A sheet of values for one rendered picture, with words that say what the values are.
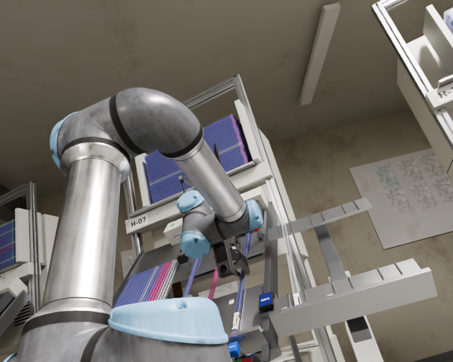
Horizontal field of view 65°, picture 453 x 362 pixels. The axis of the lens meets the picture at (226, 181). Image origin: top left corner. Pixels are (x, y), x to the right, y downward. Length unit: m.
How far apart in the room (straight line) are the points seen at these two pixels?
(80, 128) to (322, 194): 3.95
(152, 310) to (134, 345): 0.03
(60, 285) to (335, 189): 4.16
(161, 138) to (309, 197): 3.83
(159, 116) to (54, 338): 0.37
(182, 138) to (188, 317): 0.37
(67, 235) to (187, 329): 0.24
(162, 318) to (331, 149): 4.45
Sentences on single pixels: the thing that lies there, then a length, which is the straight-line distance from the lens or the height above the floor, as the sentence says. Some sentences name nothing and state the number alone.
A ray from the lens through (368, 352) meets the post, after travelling 1.06.
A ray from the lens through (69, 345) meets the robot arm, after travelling 0.45.
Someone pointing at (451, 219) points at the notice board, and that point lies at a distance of 4.86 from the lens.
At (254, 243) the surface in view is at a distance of 1.35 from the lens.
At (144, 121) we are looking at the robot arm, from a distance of 0.63.
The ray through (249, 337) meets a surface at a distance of 1.01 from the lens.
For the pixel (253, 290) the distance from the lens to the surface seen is 1.14.
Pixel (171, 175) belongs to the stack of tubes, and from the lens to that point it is 1.75.
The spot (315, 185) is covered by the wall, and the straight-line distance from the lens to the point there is 4.47.
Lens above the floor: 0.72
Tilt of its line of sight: 23 degrees up
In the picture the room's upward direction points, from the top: 15 degrees counter-clockwise
